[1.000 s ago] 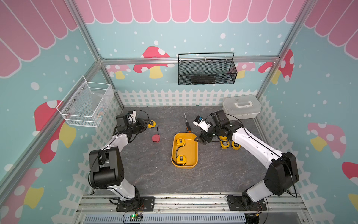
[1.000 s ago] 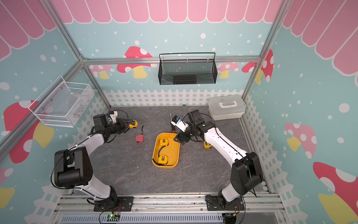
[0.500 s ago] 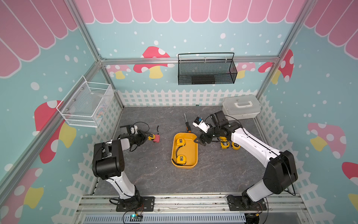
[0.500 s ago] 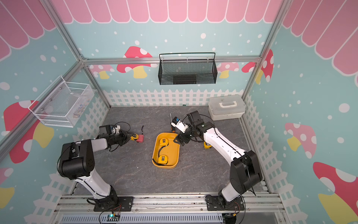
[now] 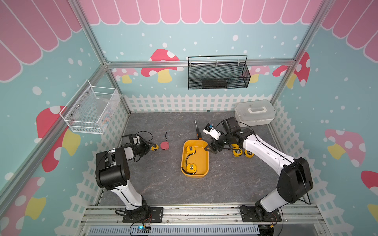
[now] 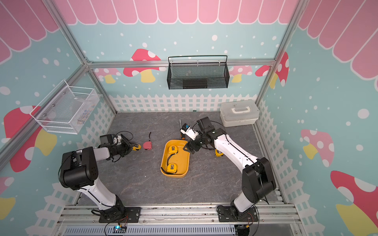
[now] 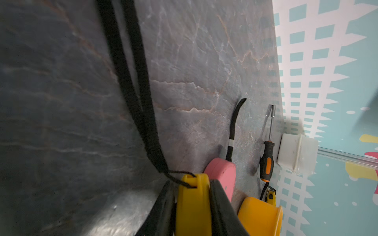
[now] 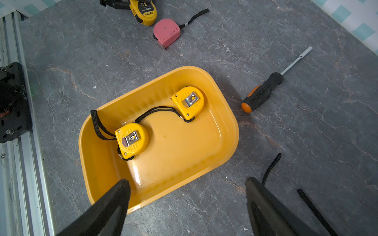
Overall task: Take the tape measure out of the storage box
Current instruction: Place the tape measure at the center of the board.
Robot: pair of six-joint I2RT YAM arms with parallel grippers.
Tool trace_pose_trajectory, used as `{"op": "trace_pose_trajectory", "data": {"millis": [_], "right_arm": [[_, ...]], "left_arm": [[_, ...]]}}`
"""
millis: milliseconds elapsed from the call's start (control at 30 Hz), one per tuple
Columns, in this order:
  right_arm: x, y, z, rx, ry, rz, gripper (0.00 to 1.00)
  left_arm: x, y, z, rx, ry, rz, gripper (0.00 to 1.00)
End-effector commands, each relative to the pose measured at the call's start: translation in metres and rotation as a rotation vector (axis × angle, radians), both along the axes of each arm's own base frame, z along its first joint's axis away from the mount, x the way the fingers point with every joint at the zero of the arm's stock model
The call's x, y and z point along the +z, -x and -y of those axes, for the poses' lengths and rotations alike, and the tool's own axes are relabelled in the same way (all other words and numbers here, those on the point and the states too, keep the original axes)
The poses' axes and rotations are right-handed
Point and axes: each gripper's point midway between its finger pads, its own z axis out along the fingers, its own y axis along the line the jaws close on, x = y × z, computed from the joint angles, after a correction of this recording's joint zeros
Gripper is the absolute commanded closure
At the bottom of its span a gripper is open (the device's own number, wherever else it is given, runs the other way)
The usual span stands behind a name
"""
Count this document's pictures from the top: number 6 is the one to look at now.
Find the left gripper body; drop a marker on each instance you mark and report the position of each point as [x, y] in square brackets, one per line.
[123, 149]

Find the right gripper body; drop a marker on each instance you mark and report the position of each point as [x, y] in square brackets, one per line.
[197, 144]

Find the yellow tape measure with clip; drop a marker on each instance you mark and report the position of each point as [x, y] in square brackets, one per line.
[172, 150]

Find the pink tape measure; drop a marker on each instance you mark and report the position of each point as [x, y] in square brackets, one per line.
[148, 144]

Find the yellow storage tray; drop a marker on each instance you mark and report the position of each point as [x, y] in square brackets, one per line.
[181, 159]

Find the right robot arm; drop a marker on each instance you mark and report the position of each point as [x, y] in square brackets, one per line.
[257, 174]

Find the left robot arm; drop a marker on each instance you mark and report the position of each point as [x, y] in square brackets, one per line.
[79, 171]

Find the large yellow 3m tape measure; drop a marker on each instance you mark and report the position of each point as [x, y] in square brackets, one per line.
[136, 147]

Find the black orange screwdriver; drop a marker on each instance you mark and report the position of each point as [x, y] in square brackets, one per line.
[182, 134]

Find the white plastic toolbox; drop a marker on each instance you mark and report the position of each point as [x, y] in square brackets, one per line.
[239, 113]

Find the green lit circuit board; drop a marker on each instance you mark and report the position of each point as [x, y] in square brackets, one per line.
[119, 230]

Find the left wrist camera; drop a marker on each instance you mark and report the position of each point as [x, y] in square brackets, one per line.
[117, 139]

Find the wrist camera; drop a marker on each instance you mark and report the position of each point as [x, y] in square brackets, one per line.
[117, 139]
[187, 130]

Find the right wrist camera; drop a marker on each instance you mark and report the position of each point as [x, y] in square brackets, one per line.
[187, 130]

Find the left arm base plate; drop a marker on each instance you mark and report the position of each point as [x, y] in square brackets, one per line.
[120, 214]

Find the white wire wall basket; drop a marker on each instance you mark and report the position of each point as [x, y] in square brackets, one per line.
[66, 108]

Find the black mesh wall basket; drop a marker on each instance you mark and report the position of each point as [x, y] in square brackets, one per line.
[198, 72]

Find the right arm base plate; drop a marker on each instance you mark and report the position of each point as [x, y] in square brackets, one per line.
[231, 214]

